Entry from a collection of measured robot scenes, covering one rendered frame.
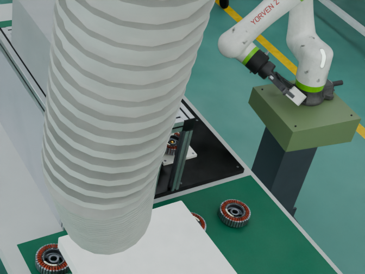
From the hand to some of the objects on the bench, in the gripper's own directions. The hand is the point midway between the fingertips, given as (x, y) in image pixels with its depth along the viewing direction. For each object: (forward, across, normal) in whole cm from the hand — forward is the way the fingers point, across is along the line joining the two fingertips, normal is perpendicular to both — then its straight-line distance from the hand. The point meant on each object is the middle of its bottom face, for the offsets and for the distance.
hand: (300, 99), depth 277 cm
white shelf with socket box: (+17, -114, +72) cm, 136 cm away
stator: (+2, -60, +50) cm, 78 cm away
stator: (+10, -47, +41) cm, 63 cm away
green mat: (+10, -74, +54) cm, 93 cm away
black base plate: (-35, -24, +46) cm, 63 cm away
